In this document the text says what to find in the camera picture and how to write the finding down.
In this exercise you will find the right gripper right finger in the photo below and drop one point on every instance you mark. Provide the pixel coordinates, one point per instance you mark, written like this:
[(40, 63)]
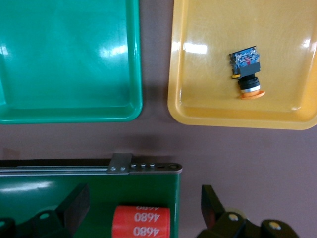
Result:
[(215, 213)]

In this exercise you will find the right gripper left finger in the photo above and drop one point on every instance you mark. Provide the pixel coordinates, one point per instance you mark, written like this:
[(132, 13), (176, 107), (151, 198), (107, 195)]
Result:
[(74, 210)]

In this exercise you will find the orange cylinder white print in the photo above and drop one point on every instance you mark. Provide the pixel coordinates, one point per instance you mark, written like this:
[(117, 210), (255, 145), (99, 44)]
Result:
[(141, 223)]

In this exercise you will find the yellow push button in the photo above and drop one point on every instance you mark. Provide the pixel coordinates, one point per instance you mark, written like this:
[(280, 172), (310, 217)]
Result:
[(247, 72)]

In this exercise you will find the green conveyor belt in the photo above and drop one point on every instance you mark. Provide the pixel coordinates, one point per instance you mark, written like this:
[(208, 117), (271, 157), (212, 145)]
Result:
[(99, 188)]

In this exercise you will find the green plastic tray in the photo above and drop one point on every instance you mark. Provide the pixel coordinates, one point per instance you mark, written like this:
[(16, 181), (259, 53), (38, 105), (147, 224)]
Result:
[(62, 49)]

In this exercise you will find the yellow plastic tray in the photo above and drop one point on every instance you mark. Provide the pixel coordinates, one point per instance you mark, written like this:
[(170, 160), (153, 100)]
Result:
[(210, 37)]

